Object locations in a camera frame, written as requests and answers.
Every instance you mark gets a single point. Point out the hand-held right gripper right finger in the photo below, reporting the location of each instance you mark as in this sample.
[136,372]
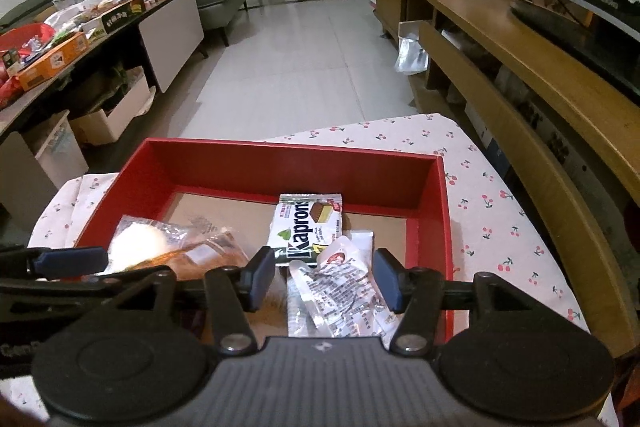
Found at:
[387,281]

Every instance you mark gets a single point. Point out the wooden television cabinet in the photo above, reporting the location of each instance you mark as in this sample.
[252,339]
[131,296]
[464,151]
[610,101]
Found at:
[500,52]

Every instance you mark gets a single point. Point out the white storage bin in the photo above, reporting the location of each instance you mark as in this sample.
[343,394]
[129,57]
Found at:
[62,152]

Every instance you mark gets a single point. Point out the dark side table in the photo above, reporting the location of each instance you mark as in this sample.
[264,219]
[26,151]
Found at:
[172,37]

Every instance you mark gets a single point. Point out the clear packet with pale cake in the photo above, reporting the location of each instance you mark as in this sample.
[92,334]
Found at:
[140,242]

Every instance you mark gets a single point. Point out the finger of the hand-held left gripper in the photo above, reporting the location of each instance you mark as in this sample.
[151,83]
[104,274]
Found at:
[75,259]
[50,291]

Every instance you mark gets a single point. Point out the white green wafer packet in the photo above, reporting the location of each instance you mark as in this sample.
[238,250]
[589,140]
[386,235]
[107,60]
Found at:
[295,227]

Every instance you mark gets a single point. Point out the red plastic bag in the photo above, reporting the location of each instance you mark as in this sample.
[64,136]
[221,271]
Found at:
[20,39]

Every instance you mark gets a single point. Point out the black yellow box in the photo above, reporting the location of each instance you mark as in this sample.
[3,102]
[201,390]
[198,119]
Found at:
[117,17]

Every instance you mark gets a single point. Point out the red cardboard box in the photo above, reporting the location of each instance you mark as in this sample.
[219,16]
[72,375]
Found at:
[300,172]

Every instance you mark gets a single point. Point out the curved television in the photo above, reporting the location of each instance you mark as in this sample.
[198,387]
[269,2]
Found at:
[615,37]

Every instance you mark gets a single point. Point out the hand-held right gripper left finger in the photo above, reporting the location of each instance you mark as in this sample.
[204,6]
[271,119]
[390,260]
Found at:
[257,281]

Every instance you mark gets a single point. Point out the crinkled silver snack packet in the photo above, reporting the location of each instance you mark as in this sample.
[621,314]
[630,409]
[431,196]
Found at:
[340,297]

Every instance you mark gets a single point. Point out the grey sofa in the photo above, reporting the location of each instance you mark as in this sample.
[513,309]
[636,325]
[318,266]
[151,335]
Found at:
[220,4]

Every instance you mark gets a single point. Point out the pile of assorted packets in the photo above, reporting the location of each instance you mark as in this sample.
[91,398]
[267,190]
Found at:
[85,9]

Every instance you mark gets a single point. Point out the orange flat box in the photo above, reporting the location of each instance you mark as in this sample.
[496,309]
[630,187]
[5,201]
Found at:
[52,62]

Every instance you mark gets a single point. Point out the cherry-print tablecloth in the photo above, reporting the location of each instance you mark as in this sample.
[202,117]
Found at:
[500,227]

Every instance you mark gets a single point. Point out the silver foil bag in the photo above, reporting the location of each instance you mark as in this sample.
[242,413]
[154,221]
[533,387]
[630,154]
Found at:
[411,49]

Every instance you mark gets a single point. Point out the white storage box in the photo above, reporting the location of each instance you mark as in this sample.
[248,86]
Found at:
[125,112]

